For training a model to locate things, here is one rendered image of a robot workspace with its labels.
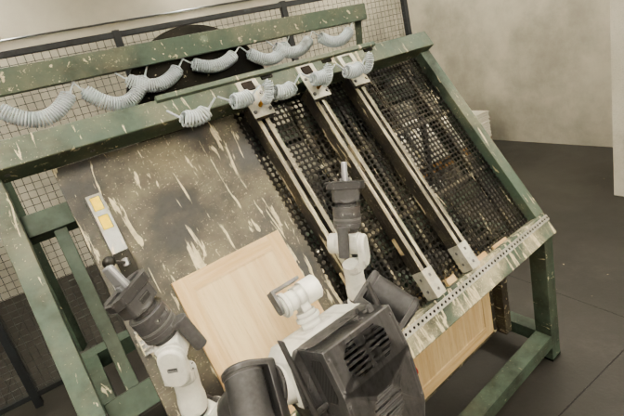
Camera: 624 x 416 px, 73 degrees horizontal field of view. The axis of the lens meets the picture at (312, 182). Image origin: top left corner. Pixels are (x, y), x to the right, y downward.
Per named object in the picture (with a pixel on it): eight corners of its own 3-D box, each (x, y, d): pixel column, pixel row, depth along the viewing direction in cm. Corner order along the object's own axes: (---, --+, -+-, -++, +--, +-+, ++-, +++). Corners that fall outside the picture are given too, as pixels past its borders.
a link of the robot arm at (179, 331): (147, 314, 107) (173, 344, 111) (134, 344, 97) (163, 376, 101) (185, 293, 106) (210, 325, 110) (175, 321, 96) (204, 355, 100)
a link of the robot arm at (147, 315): (92, 311, 93) (125, 347, 98) (119, 304, 89) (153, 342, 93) (126, 272, 104) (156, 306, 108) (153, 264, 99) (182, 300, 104)
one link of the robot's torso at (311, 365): (470, 410, 97) (400, 270, 99) (366, 526, 79) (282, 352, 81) (391, 391, 122) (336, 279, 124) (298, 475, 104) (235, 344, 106)
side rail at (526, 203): (519, 225, 230) (536, 217, 221) (409, 64, 250) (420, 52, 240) (526, 218, 234) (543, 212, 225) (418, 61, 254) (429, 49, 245)
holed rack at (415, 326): (307, 422, 137) (308, 422, 137) (303, 413, 138) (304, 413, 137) (549, 219, 224) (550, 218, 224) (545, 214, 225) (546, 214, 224)
